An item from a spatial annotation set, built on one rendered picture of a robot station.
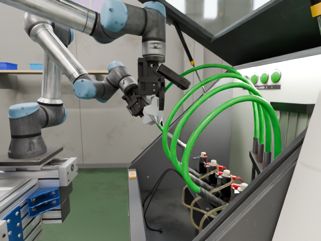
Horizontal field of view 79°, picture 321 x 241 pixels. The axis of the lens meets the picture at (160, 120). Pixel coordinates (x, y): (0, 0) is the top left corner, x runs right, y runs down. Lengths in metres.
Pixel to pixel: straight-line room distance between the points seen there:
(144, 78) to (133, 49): 2.85
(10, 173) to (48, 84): 0.43
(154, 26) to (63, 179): 0.74
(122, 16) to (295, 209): 0.55
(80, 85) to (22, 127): 0.35
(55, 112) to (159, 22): 0.71
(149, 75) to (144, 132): 2.84
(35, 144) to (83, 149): 2.68
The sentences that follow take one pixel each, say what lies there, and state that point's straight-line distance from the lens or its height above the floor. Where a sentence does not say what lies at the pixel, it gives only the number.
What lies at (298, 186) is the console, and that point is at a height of 1.17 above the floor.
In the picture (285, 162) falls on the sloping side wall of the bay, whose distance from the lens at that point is 0.41.
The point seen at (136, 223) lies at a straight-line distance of 0.64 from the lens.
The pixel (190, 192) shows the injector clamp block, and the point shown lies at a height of 0.98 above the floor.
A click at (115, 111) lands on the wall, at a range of 3.44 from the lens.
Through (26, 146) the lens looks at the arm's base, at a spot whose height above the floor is 1.09.
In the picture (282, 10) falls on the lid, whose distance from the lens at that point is 0.69.
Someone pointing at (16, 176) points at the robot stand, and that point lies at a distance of 1.10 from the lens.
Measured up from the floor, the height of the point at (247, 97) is 1.31.
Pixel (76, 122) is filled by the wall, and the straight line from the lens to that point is 3.63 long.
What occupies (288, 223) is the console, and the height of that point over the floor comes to 1.11.
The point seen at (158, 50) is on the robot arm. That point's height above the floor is 1.44.
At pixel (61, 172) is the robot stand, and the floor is 0.97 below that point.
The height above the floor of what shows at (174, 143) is 1.20.
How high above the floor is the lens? 1.32
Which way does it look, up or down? 8 degrees down
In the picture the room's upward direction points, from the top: straight up
